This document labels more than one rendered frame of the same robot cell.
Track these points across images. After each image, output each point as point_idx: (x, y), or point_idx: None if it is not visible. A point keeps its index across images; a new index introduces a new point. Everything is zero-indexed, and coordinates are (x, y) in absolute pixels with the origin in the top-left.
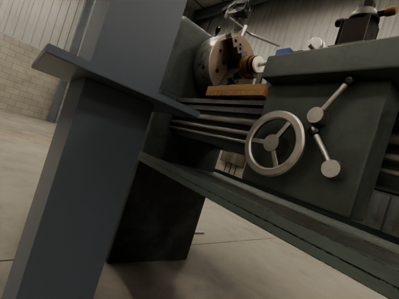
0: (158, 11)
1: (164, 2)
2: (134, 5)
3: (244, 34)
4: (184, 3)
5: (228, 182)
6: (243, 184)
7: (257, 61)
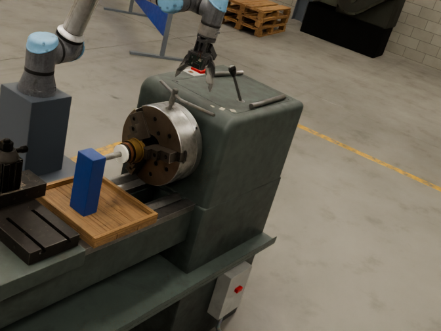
0: (17, 123)
1: (19, 116)
2: (6, 121)
3: (171, 101)
4: (29, 113)
5: (111, 278)
6: (154, 297)
7: (117, 150)
